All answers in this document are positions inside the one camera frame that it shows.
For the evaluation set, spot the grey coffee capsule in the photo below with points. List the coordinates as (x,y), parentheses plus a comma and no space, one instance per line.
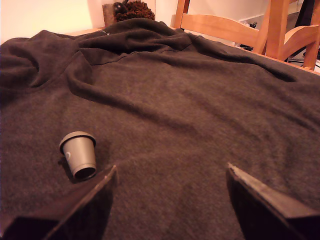
(78,155)

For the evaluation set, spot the dark brown fleece cloth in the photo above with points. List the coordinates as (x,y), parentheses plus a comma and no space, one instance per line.
(160,120)

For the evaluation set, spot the wooden chair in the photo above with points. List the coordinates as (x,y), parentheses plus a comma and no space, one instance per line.
(262,30)

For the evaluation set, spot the brown fluffy duster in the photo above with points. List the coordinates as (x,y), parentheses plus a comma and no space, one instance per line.
(132,11)

